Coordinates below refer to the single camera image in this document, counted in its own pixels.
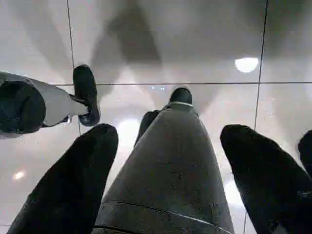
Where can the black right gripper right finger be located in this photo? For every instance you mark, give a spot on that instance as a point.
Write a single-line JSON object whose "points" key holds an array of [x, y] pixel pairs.
{"points": [[273, 190]]}

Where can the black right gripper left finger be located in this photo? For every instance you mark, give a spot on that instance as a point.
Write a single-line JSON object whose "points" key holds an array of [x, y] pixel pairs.
{"points": [[68, 190]]}

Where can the grey robot leg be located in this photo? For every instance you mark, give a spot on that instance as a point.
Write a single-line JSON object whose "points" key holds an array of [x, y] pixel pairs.
{"points": [[56, 104], [165, 170]]}

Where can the grey right robot leg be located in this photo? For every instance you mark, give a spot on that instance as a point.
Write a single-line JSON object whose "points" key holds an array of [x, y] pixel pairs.
{"points": [[165, 170]]}

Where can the grey left robot leg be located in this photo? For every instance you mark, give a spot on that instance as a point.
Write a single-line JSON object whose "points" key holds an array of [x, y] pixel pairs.
{"points": [[56, 104]]}

